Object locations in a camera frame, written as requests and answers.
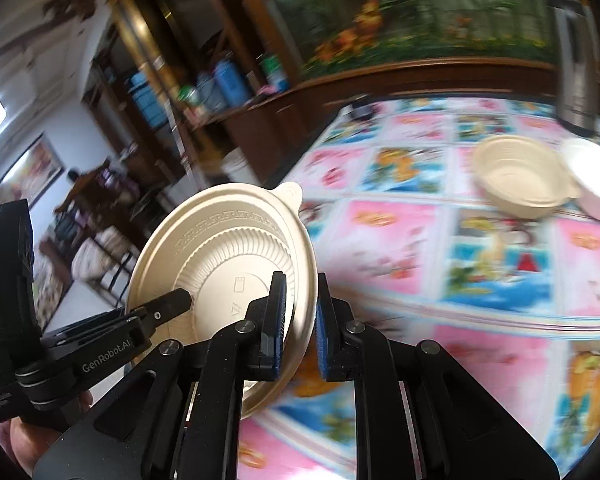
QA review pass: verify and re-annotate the white plastic bucket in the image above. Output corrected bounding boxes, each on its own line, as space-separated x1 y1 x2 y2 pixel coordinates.
222 149 261 186

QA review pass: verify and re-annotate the beige ribbed plastic bowl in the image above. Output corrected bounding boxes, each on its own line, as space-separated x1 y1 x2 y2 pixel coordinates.
125 181 313 421
472 135 578 220

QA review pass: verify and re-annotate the person's left hand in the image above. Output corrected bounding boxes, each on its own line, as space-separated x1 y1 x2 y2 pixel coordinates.
0 392 93 478

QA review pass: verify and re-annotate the stainless steel thermos jug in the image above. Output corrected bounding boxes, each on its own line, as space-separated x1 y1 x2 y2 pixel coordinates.
545 0 600 136

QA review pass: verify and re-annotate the framed wall picture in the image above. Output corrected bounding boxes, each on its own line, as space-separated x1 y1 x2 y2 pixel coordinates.
0 135 66 206

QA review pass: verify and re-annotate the white foam bowl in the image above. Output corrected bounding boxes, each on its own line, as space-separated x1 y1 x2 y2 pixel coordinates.
560 138 600 222

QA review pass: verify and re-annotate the blue barred window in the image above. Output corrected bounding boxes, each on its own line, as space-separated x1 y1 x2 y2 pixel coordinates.
130 72 156 126

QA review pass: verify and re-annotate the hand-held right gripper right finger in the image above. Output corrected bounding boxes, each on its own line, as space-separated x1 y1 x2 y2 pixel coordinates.
316 272 561 480

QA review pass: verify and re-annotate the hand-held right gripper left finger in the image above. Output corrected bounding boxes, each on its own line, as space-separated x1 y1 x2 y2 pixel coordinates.
32 271 288 480

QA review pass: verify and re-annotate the wooden display cabinet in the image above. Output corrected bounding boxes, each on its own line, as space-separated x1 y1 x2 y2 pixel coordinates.
92 0 206 161

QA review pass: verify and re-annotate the dark wooden chair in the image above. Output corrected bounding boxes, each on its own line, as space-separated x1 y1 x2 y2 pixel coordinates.
55 160 146 306

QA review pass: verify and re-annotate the blue thermos flask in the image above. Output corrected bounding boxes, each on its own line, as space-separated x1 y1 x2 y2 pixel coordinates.
215 52 253 108

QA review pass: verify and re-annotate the grey-blue thermos flask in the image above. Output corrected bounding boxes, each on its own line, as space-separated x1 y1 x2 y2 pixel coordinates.
195 72 226 113

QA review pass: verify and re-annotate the dark wooden sideboard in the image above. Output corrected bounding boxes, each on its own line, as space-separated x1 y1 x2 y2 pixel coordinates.
180 57 561 181

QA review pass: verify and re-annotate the green and white packet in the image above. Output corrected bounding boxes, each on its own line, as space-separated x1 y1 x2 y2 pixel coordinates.
260 55 291 93

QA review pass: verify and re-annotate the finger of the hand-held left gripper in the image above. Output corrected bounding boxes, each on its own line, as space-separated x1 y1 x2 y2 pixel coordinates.
125 287 193 333

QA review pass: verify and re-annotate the floral glass wall panel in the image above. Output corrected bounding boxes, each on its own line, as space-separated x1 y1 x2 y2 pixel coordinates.
245 0 581 78

